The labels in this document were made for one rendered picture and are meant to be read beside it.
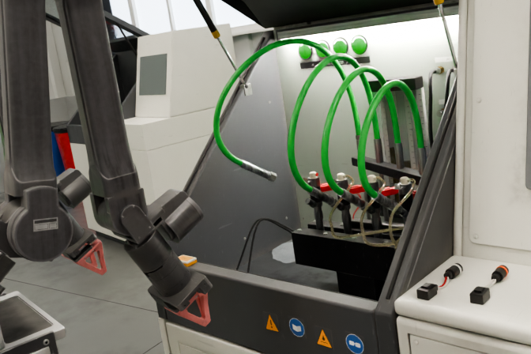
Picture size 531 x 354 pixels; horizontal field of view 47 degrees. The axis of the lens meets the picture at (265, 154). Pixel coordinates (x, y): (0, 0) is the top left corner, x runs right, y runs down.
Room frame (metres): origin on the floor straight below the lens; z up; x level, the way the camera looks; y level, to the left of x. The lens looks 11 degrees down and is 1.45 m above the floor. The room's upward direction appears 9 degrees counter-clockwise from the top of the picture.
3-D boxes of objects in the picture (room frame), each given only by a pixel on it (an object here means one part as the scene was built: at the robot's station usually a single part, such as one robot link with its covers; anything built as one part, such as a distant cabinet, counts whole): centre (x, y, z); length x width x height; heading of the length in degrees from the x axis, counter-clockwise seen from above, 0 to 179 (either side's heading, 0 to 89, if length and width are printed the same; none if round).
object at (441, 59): (1.41, -0.46, 1.20); 0.13 x 0.03 x 0.31; 46
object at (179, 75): (4.72, 0.94, 1.00); 1.30 x 1.09 x 1.99; 38
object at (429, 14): (1.58, -0.29, 1.43); 0.54 x 0.03 x 0.02; 46
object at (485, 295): (0.95, -0.34, 0.99); 0.12 x 0.02 x 0.02; 138
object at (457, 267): (0.98, -0.26, 0.99); 0.12 x 0.02 x 0.02; 133
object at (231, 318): (1.22, 0.06, 0.87); 0.62 x 0.04 x 0.16; 46
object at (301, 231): (1.31, -0.19, 0.91); 0.34 x 0.10 x 0.15; 46
